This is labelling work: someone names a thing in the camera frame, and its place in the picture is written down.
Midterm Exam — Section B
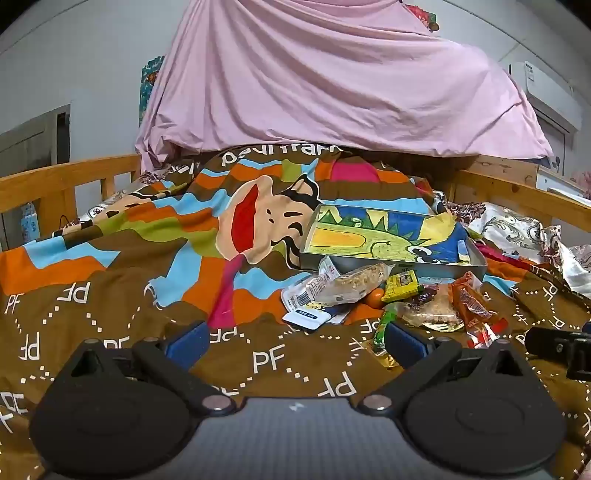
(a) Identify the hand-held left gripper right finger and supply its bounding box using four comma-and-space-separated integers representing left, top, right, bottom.
359, 320, 541, 416

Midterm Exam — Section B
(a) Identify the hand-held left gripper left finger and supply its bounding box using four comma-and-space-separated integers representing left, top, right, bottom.
55, 320, 237, 416

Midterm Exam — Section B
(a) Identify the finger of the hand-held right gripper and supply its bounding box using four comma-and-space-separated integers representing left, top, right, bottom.
525, 325, 573, 360

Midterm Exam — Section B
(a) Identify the gold foil packet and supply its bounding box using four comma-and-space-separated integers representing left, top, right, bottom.
365, 339, 402, 370

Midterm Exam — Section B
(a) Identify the green snack packet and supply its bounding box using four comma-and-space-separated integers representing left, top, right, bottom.
373, 314, 402, 352

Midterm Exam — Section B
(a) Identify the nut bar packet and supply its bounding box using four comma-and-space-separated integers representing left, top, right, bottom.
399, 288, 465, 332
330, 262, 395, 305

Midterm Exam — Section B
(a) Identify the yellow snack packet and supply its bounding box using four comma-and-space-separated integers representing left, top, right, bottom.
382, 270, 420, 303

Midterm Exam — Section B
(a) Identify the orange packet with red end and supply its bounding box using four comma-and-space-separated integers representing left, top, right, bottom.
450, 271, 509, 350

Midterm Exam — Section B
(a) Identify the blue and white snack packet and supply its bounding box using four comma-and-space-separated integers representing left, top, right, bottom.
281, 302, 332, 331

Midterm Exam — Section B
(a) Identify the white packet with red print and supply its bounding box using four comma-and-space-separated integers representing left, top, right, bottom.
283, 256, 352, 315

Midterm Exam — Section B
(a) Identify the grey tray with dinosaur drawing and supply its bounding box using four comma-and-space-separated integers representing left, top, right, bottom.
299, 203, 488, 282

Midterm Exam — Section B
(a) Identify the printed cartoon blanket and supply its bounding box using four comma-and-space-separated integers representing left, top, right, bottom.
0, 143, 591, 480

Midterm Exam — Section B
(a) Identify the white floral bedsheet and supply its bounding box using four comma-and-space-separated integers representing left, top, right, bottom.
443, 189, 591, 301

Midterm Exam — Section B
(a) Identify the white cabinet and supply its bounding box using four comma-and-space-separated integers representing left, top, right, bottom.
536, 166, 583, 192

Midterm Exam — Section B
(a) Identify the light blue hanging packet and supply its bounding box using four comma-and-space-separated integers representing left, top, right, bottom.
19, 203, 38, 243

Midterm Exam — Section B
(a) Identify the white air conditioner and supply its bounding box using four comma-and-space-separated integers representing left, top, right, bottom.
508, 61, 583, 132

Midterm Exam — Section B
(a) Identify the grey door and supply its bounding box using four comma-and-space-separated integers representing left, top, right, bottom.
0, 105, 71, 250

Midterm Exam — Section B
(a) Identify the teal floral cloth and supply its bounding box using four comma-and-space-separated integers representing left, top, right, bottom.
139, 55, 165, 126

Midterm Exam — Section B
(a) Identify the pink sheet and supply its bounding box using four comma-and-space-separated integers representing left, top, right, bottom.
135, 0, 555, 174

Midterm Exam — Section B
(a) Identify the red floral cloth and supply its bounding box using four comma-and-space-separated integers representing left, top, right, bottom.
403, 2, 439, 33

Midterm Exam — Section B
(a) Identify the black cable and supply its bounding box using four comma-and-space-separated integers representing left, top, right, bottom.
52, 213, 95, 237

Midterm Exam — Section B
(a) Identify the wooden bed frame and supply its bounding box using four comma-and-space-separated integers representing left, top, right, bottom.
0, 154, 591, 278

